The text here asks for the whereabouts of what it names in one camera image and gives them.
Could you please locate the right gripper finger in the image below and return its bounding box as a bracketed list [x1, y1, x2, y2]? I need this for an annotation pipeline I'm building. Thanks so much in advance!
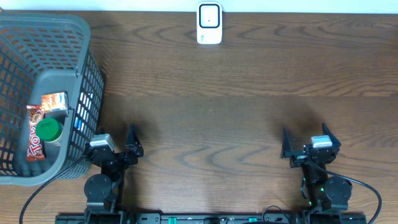
[280, 128, 306, 159]
[322, 123, 341, 147]

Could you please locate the white Panadol box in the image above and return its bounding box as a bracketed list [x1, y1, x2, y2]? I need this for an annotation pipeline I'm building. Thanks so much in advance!
[74, 93, 93, 132]

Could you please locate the green lid white jar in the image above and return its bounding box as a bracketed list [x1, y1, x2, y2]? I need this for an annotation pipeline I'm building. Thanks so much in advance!
[36, 118, 63, 147]

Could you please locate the orange tissue pack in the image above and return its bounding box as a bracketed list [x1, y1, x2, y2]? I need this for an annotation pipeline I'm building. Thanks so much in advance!
[41, 92, 68, 113]

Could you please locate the red Top chocolate bar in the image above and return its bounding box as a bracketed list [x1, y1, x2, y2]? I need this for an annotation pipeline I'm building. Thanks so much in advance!
[26, 105, 45, 162]

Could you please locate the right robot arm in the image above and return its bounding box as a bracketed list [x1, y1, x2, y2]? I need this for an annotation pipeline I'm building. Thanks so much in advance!
[280, 123, 352, 223]

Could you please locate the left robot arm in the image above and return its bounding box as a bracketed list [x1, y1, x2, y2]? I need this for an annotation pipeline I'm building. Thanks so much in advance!
[83, 125, 144, 224]

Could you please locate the white barcode scanner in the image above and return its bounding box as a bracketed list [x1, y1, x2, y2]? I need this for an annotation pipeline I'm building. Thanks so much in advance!
[197, 1, 223, 45]

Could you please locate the grey plastic shopping basket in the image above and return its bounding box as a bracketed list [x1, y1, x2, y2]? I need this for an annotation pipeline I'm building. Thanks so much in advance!
[1, 12, 104, 186]

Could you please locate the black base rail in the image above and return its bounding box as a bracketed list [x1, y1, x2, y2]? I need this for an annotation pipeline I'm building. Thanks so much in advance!
[55, 213, 367, 224]

